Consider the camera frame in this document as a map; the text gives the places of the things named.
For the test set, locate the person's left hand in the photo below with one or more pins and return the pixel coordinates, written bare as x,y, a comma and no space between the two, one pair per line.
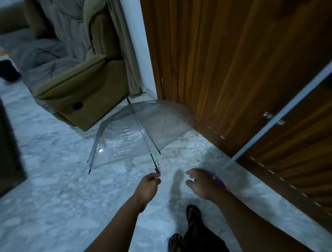
147,189

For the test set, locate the person's right hand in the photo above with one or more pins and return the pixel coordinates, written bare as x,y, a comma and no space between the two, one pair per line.
205,185

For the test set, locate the clear transparent umbrella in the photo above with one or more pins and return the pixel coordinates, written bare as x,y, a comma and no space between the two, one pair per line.
124,135

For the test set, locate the person's left forearm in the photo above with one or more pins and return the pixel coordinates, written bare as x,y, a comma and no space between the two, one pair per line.
116,231

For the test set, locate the person's right forearm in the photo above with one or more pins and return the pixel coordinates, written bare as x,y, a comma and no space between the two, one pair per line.
254,228

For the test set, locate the person's black sandal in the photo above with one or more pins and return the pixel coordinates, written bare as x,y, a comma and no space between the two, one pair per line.
175,242
193,214

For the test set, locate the person's black trousers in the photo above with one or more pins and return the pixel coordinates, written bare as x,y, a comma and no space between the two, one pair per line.
205,241

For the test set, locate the purple plastic item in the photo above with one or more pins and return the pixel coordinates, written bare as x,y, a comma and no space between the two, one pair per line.
219,181

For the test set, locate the brown wooden door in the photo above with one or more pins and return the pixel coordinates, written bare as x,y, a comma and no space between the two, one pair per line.
220,65
298,161

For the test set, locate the olive green armchair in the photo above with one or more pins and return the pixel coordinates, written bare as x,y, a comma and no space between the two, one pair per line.
77,88

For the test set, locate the dark furniture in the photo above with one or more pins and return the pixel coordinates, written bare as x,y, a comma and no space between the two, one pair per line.
7,155

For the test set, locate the grey blanket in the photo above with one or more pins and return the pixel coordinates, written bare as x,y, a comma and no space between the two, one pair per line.
52,39

